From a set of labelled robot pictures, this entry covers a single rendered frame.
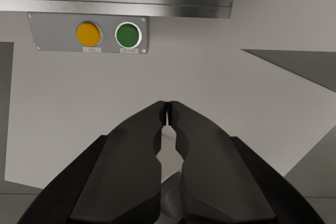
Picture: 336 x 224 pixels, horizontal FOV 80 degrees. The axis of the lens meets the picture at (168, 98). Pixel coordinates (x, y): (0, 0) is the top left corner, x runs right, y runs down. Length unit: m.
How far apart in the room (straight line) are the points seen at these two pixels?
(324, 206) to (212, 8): 2.87
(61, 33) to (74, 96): 0.22
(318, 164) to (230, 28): 2.10
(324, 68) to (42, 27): 1.74
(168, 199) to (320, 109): 0.50
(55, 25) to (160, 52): 0.23
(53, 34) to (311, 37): 0.56
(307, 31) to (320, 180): 2.20
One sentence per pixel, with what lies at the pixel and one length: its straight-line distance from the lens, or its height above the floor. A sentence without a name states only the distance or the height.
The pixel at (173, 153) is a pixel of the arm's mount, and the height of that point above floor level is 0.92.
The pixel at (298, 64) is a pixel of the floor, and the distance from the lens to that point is 1.72.
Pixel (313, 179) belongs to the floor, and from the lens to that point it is 2.62.
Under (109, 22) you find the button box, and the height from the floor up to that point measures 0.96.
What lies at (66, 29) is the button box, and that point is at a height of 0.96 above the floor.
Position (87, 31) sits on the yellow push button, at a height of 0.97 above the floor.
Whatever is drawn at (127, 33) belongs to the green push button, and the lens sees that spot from 0.38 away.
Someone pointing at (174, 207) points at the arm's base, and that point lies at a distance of 0.53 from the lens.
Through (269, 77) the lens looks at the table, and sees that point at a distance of 0.60.
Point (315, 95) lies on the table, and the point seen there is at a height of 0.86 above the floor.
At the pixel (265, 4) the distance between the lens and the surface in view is 0.54.
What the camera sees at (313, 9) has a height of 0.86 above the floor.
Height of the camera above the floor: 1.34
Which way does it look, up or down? 61 degrees down
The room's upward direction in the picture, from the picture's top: 177 degrees clockwise
